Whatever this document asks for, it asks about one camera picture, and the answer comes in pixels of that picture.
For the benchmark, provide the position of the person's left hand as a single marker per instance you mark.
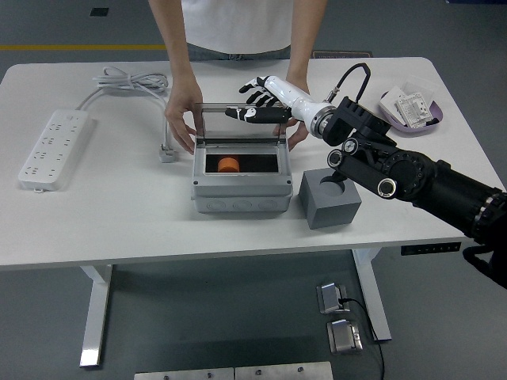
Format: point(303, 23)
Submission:
point(299, 136)

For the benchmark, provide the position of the person's right hand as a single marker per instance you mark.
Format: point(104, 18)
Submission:
point(182, 111)

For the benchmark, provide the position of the robot right hand white black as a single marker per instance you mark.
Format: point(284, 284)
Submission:
point(295, 101)

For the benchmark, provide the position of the transparent hinged box lid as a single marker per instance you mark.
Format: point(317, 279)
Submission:
point(222, 128)

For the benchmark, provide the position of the orange cylindrical battery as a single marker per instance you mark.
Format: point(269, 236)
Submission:
point(228, 165)

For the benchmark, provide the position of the grey plastic junction box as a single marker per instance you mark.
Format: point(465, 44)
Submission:
point(241, 186)

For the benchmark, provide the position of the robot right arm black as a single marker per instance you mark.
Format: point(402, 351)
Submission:
point(396, 170)

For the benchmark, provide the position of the grey cube battery holder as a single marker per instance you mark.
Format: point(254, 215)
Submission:
point(328, 210)

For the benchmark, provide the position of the silver floor socket box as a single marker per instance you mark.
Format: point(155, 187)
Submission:
point(342, 336)
point(328, 297)

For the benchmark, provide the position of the brown floor plate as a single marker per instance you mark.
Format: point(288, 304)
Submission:
point(344, 54)

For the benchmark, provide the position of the white card packet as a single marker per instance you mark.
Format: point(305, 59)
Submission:
point(390, 101)

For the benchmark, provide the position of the person's torso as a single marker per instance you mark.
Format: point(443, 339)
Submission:
point(237, 23)

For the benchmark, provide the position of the purple plastic tray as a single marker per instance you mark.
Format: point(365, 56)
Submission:
point(416, 131)

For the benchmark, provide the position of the white socket panel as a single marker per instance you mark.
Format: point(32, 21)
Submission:
point(414, 111)

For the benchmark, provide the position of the clear plastic packet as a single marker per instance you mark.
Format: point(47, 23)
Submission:
point(420, 84)

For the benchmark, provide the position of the black floor hatch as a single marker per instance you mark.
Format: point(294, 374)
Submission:
point(98, 12)

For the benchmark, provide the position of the white power strip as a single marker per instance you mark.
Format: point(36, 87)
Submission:
point(51, 150)

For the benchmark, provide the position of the black table control panel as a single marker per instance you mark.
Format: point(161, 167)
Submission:
point(431, 248)

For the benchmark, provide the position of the white table leg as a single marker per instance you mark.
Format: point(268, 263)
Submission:
point(376, 308)
point(95, 316)

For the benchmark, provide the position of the grey metal plate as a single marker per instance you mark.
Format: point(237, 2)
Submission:
point(182, 374)

